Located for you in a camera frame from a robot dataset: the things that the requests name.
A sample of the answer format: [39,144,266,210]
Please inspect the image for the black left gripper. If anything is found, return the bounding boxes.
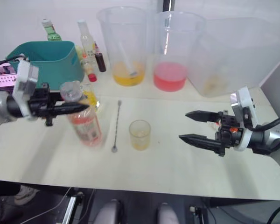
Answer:
[29,83,91,127]

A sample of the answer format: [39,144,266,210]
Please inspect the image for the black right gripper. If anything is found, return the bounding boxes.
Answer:
[178,110,245,157]

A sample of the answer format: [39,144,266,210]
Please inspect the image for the square clear bottle red label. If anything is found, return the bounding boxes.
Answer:
[59,80,104,148]

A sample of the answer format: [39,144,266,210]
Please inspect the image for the clear bottle with yellow juice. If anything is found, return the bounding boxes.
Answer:
[80,82,101,115]

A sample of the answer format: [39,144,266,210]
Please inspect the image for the small clear bottle red liquid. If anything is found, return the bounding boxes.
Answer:
[80,53,98,83]

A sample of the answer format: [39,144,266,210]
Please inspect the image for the small dark red bottle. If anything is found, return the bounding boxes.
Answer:
[94,42,107,73]

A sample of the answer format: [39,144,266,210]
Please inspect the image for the long metal bar spoon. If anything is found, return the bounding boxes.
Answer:
[111,100,122,154]

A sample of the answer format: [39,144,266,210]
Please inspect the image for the small drinking glass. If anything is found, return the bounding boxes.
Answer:
[128,119,152,151]

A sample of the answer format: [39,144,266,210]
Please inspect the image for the large beaker with red liquid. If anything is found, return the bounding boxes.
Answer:
[152,11,207,92]

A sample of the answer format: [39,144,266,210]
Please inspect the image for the tall clear bottle white cap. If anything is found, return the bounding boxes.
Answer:
[77,20,97,77]

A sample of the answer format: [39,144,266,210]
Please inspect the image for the green glass bottle white cap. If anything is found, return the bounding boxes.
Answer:
[42,18,63,43]

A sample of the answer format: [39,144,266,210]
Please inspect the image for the large beaker with yellow liquid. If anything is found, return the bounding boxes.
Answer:
[96,6,153,87]

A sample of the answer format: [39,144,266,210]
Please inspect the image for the teal plastic basket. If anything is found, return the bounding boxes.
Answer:
[5,41,85,91]

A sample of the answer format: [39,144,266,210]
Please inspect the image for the pink perforated rack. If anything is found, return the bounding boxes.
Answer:
[0,65,17,91]

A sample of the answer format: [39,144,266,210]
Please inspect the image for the white stirring rod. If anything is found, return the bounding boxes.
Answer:
[116,41,139,77]

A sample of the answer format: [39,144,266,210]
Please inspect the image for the large frosted plastic container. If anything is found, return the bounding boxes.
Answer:
[193,17,280,98]

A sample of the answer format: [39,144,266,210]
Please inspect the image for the grey panel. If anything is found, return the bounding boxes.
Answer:
[260,53,280,115]

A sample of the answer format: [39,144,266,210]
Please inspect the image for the grey rounded shape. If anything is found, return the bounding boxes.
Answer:
[97,199,122,224]
[157,202,179,224]

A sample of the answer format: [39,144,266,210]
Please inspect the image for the white sneaker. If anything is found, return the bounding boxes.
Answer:
[14,185,41,206]

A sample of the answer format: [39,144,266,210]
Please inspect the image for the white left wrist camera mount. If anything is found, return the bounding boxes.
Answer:
[12,59,40,121]

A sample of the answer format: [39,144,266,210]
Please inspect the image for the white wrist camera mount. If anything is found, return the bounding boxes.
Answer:
[12,59,40,121]
[230,86,259,151]

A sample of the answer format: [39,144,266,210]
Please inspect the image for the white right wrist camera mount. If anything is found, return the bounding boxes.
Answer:
[230,86,259,151]

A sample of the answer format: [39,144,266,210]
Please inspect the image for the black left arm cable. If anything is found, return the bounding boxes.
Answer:
[0,53,25,71]

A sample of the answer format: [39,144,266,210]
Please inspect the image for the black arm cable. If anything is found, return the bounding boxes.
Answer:
[0,53,25,71]
[253,113,280,132]

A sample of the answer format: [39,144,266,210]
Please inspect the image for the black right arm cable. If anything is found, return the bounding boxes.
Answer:
[253,113,280,132]

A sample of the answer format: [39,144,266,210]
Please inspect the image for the metal table frame bar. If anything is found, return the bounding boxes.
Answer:
[61,191,85,224]

